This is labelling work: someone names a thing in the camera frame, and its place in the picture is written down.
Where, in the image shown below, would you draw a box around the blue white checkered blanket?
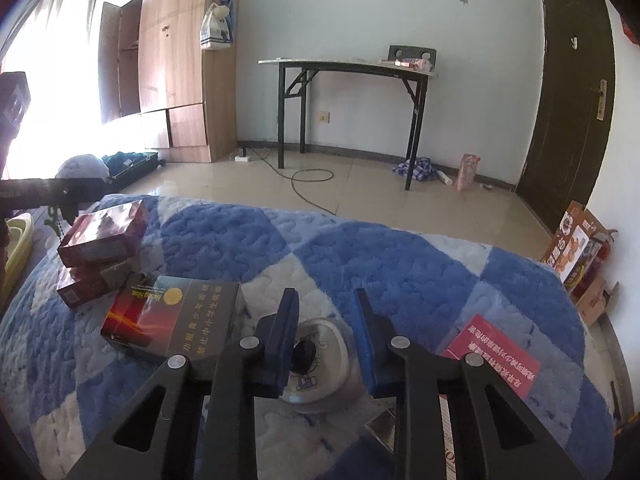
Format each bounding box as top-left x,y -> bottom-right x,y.
1,196 -> 614,479

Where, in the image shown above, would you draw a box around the clear tape roll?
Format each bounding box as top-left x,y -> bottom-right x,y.
280,318 -> 364,414

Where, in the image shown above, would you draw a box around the black folding table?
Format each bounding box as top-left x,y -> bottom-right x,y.
258,58 -> 437,168

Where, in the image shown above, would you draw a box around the pink carton on floor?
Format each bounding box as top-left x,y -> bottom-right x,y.
456,154 -> 480,191

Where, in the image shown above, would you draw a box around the printed cardboard box by wall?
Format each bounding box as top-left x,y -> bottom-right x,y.
540,200 -> 617,294

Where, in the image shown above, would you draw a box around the red cigarette pack lower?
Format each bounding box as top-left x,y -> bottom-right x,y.
56,256 -> 140,308

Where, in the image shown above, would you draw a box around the black floor cable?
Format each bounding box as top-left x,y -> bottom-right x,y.
244,146 -> 342,217

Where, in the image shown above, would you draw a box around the red cigarette pack upper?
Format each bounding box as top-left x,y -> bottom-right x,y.
58,200 -> 149,268

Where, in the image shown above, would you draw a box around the wooden wardrobe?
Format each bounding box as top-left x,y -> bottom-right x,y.
98,0 -> 238,162

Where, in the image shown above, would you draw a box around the open black suitcase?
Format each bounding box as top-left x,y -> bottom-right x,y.
102,151 -> 166,192

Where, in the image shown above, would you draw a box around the light purple plush toy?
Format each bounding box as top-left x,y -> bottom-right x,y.
55,154 -> 110,181

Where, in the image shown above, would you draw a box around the yellow plastic basin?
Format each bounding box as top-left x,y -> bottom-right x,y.
1,212 -> 34,307

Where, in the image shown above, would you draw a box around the pink items on table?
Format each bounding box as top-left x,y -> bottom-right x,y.
382,58 -> 433,72

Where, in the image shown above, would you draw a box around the red white diamond carton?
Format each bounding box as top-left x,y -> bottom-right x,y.
437,315 -> 551,479

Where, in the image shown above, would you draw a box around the blue checkered cloth on floor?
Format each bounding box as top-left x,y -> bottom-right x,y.
393,157 -> 439,182

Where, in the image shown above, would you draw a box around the red cigarette pack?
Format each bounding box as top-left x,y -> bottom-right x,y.
58,200 -> 149,268
56,256 -> 140,308

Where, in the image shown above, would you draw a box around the dark red cigarette carton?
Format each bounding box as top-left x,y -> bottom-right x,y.
101,273 -> 245,361

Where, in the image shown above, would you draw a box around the dark brown door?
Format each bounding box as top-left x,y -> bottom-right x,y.
516,0 -> 615,232

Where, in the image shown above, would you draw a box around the white plastic bag hanging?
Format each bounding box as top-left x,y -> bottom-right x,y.
200,0 -> 233,51

